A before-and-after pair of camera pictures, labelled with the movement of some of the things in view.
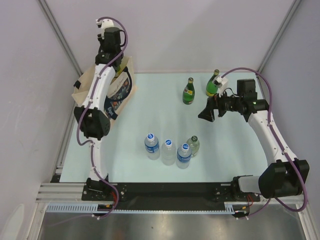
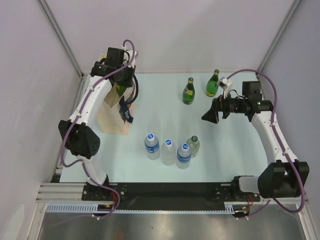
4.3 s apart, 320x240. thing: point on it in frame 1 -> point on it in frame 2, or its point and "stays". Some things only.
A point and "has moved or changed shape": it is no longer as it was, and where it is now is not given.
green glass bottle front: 118,70 has moved or changed shape
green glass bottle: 211,90 stays
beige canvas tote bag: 121,86 has moved or changed shape
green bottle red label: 189,92 stays
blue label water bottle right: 183,156 stays
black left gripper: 101,45 -> 129,82
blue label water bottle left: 152,146 stays
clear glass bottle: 194,144 stays
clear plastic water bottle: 168,153 stays
